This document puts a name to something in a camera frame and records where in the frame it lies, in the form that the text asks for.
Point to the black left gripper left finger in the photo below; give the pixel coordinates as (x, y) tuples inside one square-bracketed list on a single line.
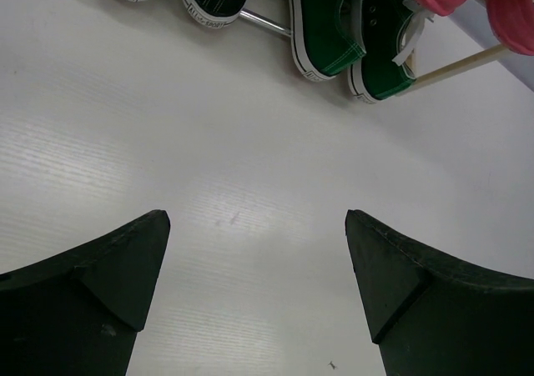
[(79, 312)]

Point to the cream metal shoe rack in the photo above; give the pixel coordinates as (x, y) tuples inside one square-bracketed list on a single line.
[(372, 41)]

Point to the green canvas sneaker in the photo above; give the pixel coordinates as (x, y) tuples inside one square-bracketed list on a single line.
[(322, 41), (390, 30)]

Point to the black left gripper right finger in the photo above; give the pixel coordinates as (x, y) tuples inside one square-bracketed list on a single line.
[(434, 314)]

